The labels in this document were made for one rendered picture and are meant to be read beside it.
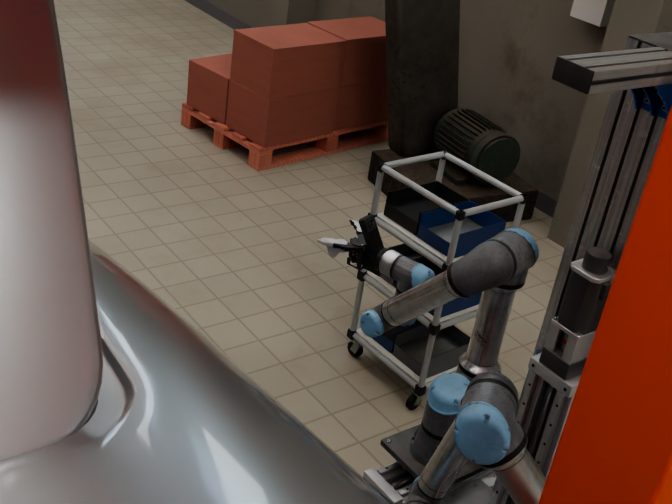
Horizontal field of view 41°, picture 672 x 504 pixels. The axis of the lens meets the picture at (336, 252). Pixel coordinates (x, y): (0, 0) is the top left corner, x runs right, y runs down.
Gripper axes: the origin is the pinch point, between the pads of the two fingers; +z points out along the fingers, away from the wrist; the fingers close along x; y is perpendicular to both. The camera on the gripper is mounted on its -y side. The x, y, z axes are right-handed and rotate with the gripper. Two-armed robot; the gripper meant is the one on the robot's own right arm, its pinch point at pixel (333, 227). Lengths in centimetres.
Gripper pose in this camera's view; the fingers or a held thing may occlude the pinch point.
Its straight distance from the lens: 266.9
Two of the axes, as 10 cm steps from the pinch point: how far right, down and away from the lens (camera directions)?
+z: -7.6, -4.0, 5.1
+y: -0.5, 8.2, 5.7
